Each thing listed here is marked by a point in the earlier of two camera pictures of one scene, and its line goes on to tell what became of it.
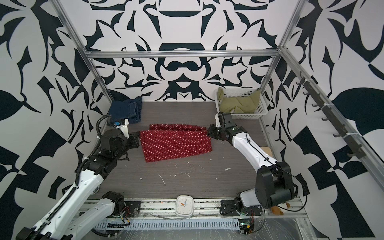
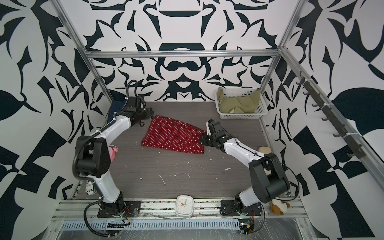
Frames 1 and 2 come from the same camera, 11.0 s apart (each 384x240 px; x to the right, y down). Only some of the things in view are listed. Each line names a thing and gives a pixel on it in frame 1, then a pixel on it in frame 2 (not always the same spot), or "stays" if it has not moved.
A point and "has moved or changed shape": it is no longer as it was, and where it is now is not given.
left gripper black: (132, 142) to (144, 114)
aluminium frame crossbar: (181, 54) stays
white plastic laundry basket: (261, 110) stays
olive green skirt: (244, 104) stays
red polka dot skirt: (165, 141) has moved or changed shape
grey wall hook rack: (358, 150) stays
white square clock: (184, 206) stays
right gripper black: (212, 131) to (204, 141)
